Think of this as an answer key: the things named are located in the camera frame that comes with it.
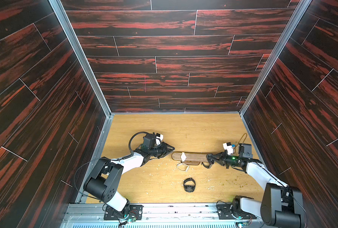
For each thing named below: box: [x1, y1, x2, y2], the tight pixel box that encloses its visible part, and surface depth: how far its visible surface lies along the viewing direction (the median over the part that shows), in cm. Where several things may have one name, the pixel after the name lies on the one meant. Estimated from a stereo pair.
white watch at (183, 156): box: [180, 152, 187, 162], surface depth 88 cm
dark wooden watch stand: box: [171, 152, 208, 166], surface depth 88 cm
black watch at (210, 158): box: [206, 153, 215, 166], surface depth 86 cm
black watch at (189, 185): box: [183, 177, 196, 193], surface depth 85 cm
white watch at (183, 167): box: [176, 162, 189, 172], surface depth 91 cm
